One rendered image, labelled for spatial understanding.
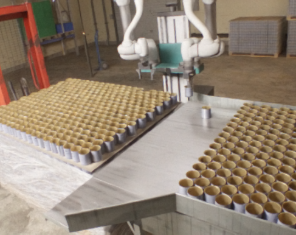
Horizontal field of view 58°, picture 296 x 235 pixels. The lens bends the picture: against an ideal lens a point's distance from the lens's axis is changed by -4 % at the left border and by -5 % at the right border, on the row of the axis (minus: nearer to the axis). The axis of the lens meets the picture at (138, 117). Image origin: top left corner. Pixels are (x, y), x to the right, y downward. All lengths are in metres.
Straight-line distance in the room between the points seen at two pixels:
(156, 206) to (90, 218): 0.29
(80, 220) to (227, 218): 0.61
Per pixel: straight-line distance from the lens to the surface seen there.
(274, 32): 8.49
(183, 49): 2.15
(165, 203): 1.26
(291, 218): 1.22
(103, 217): 1.25
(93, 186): 1.51
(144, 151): 1.72
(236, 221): 1.19
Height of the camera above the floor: 1.96
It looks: 24 degrees down
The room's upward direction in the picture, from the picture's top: 8 degrees counter-clockwise
